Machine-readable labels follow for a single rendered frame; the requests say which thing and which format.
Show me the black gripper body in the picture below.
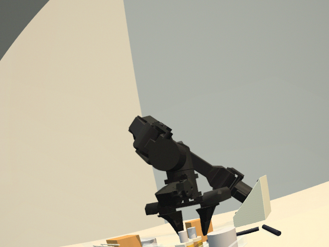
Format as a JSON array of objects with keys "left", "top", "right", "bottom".
[{"left": 145, "top": 169, "right": 231, "bottom": 215}]

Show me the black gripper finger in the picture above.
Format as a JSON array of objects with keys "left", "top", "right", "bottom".
[
  {"left": 157, "top": 210, "right": 184, "bottom": 235},
  {"left": 196, "top": 203, "right": 220, "bottom": 236}
]

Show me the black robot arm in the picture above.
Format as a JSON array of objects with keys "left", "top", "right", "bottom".
[{"left": 128, "top": 116, "right": 252, "bottom": 207}]

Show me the white short cylinder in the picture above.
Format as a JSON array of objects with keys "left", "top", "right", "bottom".
[
  {"left": 207, "top": 226, "right": 237, "bottom": 247},
  {"left": 140, "top": 237, "right": 157, "bottom": 247}
]

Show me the black cylinder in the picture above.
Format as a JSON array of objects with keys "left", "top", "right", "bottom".
[
  {"left": 262, "top": 224, "right": 281, "bottom": 236},
  {"left": 236, "top": 226, "right": 259, "bottom": 236}
]

